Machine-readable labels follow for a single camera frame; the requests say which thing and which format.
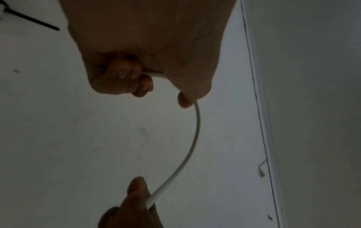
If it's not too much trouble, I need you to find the person's right hand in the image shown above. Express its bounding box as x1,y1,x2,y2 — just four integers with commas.
98,176,164,228

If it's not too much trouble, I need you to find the person's left hand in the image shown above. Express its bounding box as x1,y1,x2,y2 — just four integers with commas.
57,0,237,109

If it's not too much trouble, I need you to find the short white cable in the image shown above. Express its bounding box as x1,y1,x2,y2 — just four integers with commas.
142,70,201,208

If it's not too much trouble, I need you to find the thin black nylon zip tie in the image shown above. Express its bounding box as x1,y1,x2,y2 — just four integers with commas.
0,0,61,31

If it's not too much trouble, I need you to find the thin black wall wire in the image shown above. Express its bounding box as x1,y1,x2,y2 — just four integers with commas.
240,0,283,228

